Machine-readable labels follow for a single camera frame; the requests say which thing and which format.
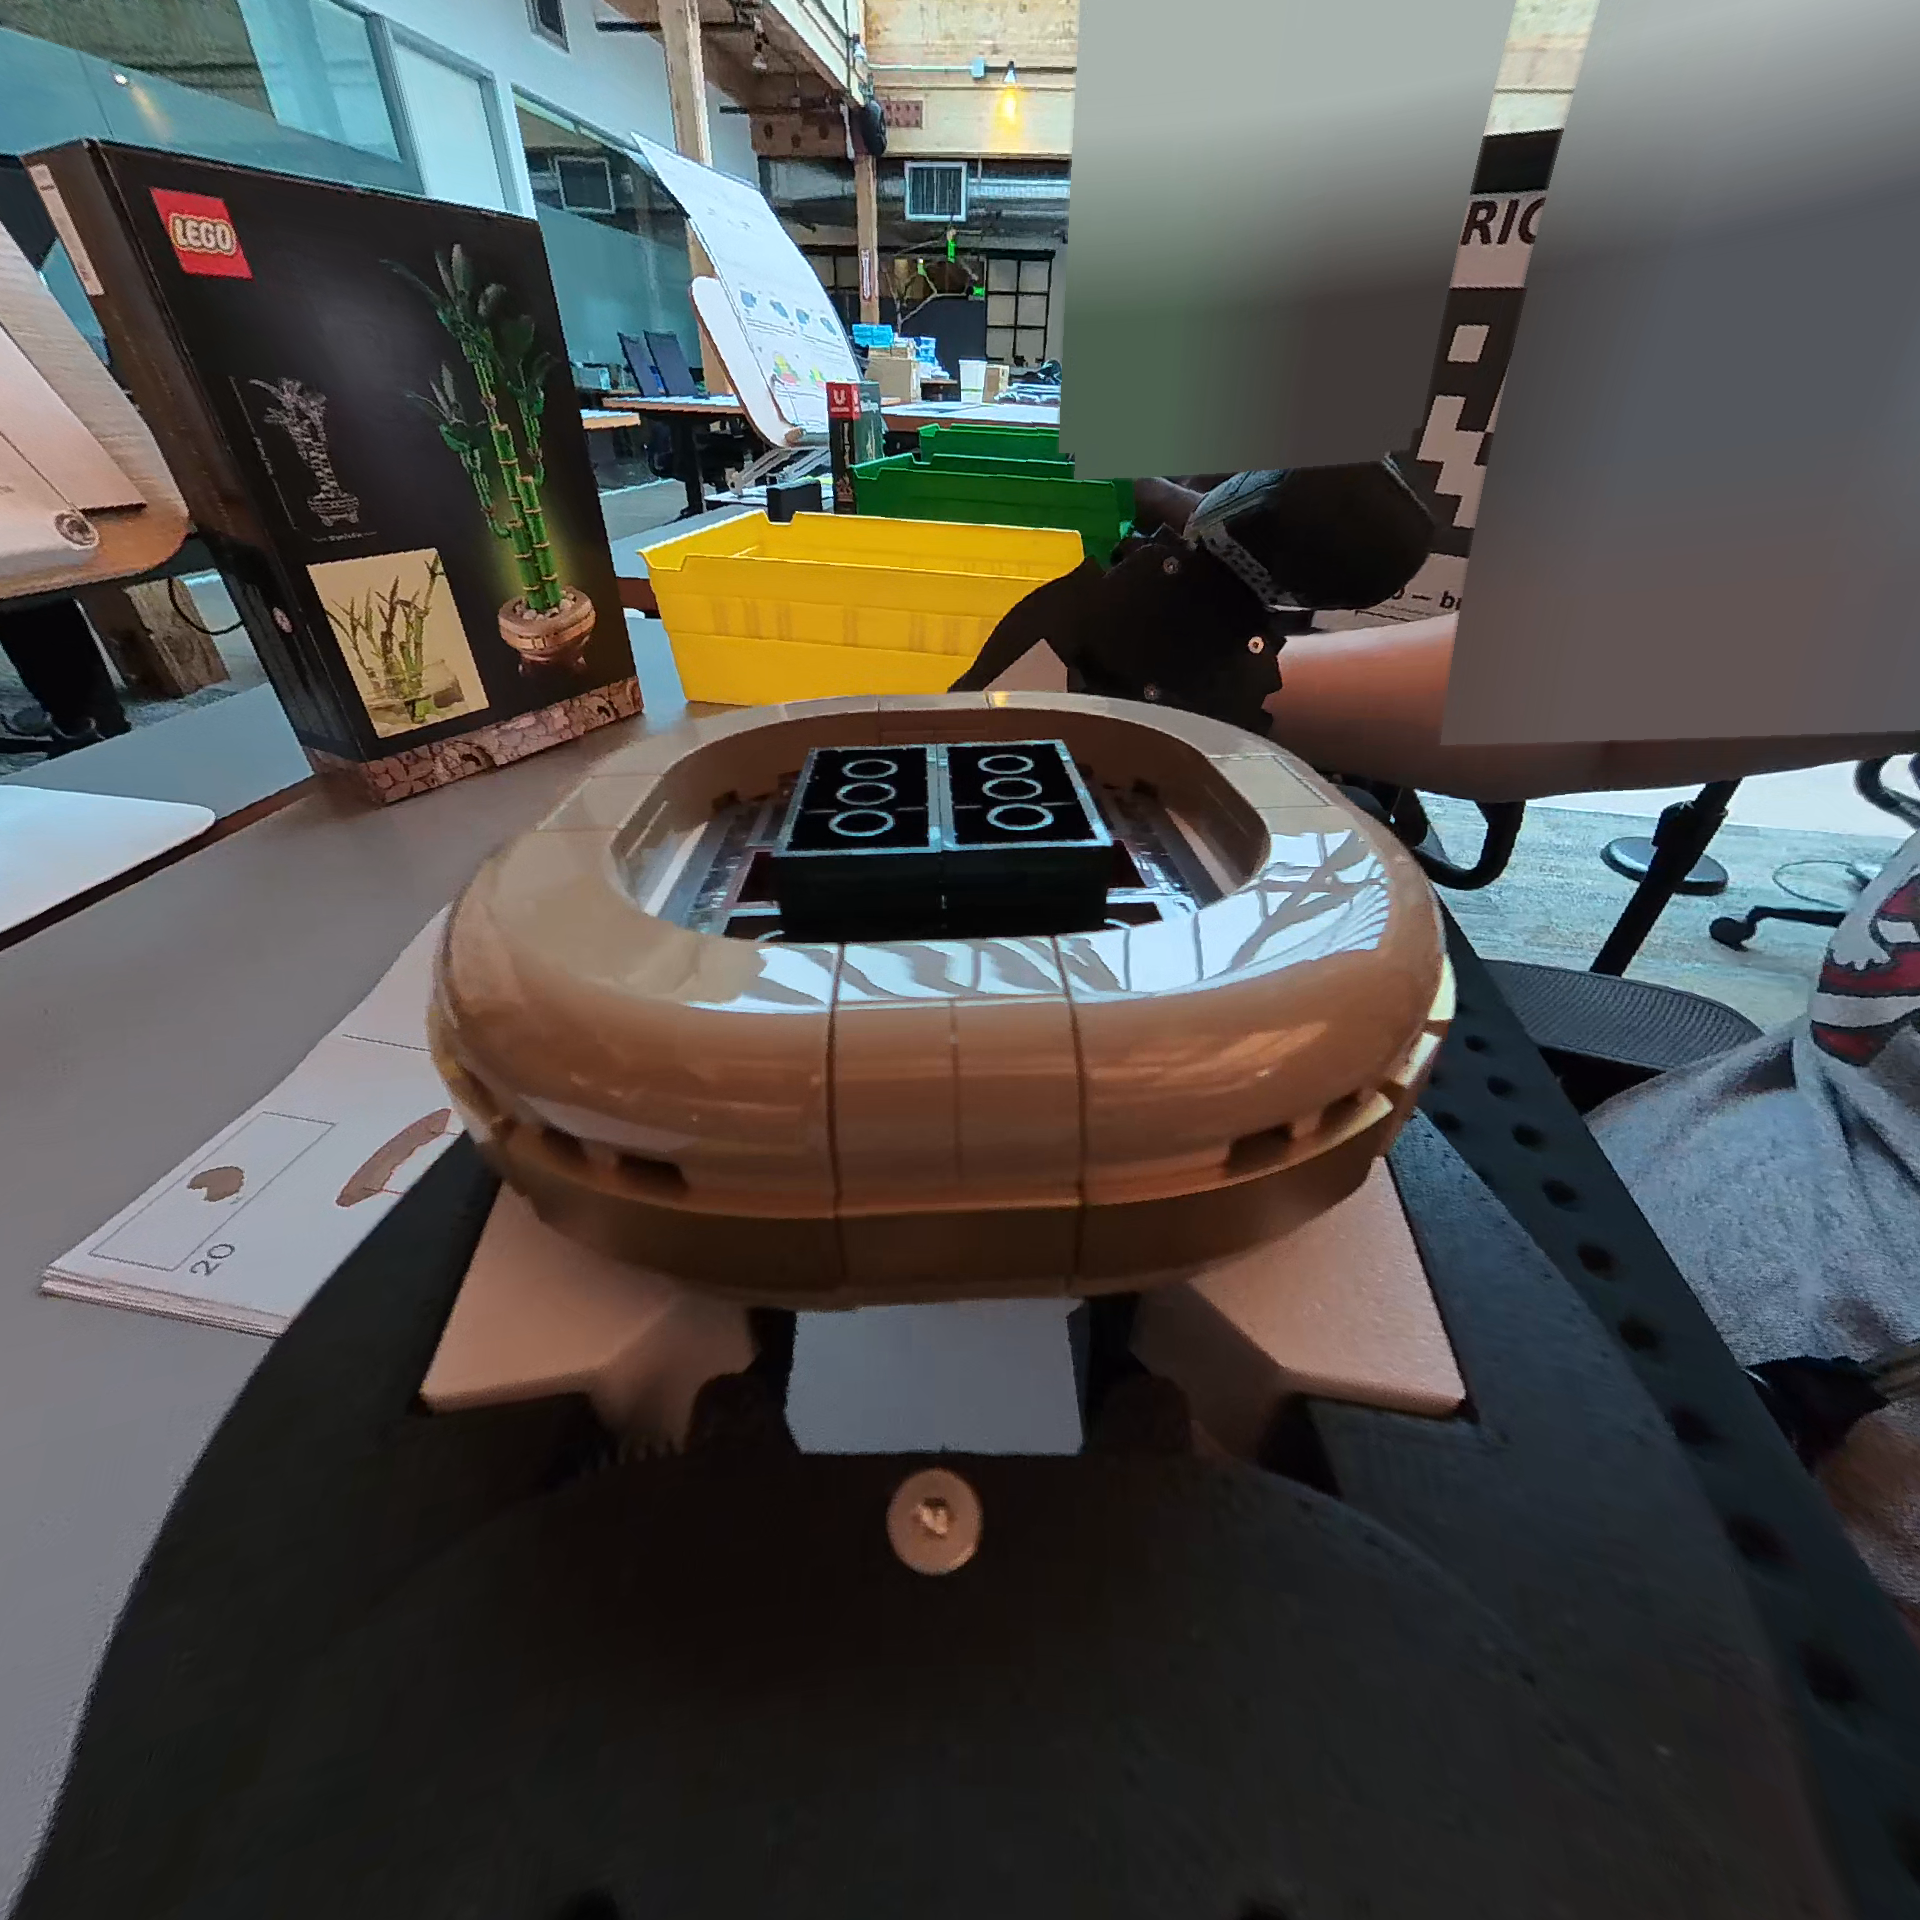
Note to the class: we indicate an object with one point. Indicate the black perforated edge pad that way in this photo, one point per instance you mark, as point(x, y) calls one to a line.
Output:
point(1650, 1348)

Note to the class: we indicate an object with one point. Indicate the tan brick pot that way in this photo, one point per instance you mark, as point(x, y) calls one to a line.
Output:
point(944, 1080)

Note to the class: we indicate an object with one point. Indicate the green plastic bin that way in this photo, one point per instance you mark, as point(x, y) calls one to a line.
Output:
point(991, 487)

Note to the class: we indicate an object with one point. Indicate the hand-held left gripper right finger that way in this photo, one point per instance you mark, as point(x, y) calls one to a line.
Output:
point(1319, 1320)

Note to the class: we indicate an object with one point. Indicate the small black red box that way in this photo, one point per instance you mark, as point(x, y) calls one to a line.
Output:
point(855, 450)

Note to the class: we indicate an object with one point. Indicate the black white marker sign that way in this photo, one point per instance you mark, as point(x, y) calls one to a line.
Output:
point(1476, 375)

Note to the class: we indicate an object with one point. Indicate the person's grey shirt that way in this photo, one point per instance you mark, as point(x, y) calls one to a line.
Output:
point(1769, 1170)

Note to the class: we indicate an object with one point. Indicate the white instruction booklet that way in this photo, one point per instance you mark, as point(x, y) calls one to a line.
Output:
point(225, 1200)

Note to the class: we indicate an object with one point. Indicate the black bamboo set box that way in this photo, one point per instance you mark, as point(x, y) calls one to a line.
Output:
point(375, 450)

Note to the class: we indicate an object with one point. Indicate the person's right forearm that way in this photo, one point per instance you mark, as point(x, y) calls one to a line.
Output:
point(1366, 705)

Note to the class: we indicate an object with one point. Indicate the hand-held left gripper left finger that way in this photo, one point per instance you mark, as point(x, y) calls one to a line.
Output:
point(555, 1335)

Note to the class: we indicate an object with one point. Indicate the black mesh chair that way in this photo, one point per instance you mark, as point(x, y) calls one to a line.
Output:
point(1620, 1012)

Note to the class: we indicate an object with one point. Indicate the yellow plastic bin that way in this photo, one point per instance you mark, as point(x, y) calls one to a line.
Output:
point(839, 615)

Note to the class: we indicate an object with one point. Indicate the white stand base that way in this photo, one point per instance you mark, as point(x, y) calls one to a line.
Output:
point(89, 848)

